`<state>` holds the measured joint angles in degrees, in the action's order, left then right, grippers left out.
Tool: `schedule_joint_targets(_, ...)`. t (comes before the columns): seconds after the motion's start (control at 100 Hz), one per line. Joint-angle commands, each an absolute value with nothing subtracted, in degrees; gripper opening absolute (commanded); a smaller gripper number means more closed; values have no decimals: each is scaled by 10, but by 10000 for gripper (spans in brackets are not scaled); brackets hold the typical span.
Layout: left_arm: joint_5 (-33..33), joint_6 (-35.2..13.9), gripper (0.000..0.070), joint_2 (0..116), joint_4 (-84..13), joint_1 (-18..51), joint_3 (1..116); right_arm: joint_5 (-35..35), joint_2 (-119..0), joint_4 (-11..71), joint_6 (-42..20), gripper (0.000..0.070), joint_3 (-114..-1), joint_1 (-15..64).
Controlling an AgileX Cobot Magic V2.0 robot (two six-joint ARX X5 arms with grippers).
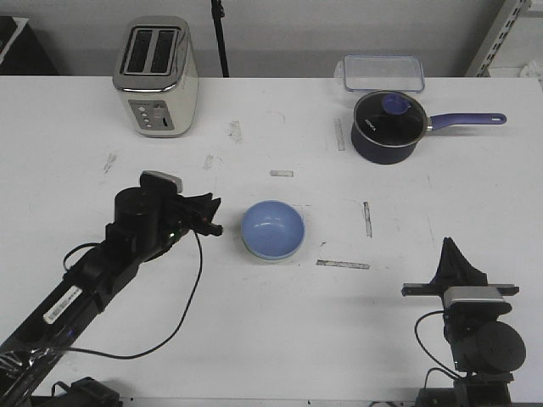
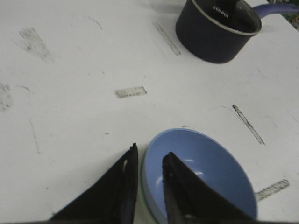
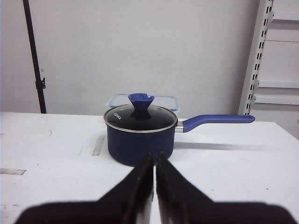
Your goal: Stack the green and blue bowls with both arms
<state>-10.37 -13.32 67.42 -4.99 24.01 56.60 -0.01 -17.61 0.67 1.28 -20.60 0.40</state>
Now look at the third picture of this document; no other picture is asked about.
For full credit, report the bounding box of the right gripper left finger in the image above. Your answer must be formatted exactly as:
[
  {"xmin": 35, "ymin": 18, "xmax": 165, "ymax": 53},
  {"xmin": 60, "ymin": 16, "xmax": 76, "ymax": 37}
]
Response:
[{"xmin": 16, "ymin": 154, "xmax": 154, "ymax": 224}]

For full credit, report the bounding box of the white slotted shelf upright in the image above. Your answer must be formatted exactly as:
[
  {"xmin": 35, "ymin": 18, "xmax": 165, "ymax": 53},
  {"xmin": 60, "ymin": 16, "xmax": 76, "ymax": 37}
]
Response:
[{"xmin": 237, "ymin": 0, "xmax": 299, "ymax": 122}]

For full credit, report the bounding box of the black tripod pole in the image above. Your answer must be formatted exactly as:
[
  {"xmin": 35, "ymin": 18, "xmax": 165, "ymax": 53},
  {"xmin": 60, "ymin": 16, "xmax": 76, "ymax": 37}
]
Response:
[{"xmin": 22, "ymin": 0, "xmax": 47, "ymax": 114}]

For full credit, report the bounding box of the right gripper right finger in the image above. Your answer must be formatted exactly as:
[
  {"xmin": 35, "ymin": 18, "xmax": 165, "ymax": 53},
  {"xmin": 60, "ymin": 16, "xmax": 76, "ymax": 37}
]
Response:
[{"xmin": 156, "ymin": 153, "xmax": 295, "ymax": 224}]

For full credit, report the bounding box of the clear plastic food container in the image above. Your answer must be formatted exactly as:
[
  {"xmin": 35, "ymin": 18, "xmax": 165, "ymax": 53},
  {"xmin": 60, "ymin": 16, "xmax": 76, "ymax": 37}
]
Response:
[{"xmin": 106, "ymin": 93, "xmax": 180, "ymax": 113}]

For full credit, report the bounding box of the glass pot lid blue knob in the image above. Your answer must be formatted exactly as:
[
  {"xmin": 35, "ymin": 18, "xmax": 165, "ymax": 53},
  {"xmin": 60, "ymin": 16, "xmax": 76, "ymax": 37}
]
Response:
[{"xmin": 104, "ymin": 93, "xmax": 178, "ymax": 133}]

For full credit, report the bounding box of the blue saucepan with handle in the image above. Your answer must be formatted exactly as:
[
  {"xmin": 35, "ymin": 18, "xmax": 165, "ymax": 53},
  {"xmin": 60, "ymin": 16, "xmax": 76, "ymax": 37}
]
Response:
[{"xmin": 106, "ymin": 114, "xmax": 255, "ymax": 167}]

